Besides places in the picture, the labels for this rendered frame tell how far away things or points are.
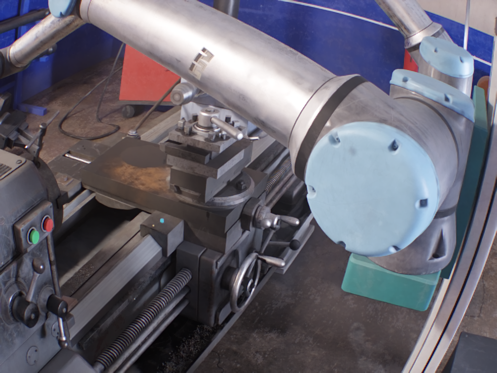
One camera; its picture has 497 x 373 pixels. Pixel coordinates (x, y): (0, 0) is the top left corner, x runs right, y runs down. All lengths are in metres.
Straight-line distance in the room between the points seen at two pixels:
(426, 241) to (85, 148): 1.70
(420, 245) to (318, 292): 2.30
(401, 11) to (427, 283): 0.77
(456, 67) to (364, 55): 4.55
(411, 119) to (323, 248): 2.83
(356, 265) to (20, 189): 0.65
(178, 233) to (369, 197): 1.29
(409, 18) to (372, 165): 0.85
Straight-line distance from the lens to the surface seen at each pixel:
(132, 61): 4.79
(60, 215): 1.48
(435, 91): 0.75
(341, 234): 0.64
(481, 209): 0.95
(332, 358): 2.69
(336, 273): 3.27
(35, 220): 1.10
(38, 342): 1.29
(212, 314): 1.96
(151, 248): 1.79
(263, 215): 1.89
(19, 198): 1.11
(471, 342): 1.63
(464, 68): 1.24
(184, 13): 0.76
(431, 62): 1.23
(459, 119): 0.77
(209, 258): 1.83
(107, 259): 1.73
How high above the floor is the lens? 1.83
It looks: 28 degrees down
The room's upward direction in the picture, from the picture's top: 7 degrees clockwise
